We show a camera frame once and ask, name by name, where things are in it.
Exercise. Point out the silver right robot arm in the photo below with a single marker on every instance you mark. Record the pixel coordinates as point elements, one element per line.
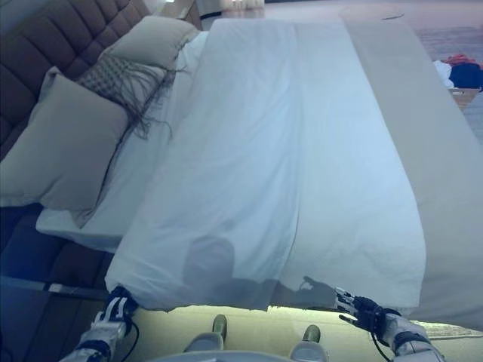
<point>411,339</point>

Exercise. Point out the grey patterned rug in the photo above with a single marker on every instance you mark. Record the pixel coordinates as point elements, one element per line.
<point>473,120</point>

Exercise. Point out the white duvet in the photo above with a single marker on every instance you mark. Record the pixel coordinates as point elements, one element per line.
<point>264,151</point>

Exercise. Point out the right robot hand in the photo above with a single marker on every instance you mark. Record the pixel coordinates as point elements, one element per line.
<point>364,311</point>

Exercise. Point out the fringed patterned cushion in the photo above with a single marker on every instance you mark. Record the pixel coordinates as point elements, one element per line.
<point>102,75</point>

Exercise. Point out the beige curtain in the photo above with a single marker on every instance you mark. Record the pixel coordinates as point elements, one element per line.
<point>215,5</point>

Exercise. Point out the left robot leg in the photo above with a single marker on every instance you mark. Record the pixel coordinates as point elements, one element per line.
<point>205,339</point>

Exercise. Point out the small cardboard box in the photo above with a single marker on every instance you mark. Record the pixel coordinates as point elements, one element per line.
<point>468,98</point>

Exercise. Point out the brown tufted headboard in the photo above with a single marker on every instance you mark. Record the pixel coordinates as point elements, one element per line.
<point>37,49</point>

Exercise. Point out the white bed sheet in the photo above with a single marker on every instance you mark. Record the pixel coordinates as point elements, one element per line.
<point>124,211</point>

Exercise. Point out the dark bed frame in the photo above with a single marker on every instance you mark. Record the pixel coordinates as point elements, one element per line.
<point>37,245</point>

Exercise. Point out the pile of clothes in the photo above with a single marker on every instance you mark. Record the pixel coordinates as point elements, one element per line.
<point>462,71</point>

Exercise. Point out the small beige pillow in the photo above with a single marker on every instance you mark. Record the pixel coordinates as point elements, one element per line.
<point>151,41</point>

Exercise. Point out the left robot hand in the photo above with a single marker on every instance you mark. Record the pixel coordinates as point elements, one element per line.
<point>117,305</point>

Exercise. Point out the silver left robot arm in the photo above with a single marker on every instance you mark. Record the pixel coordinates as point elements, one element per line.
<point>98,339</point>

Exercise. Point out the large beige pillow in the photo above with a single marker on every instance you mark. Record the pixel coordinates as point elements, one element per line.
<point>64,151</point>

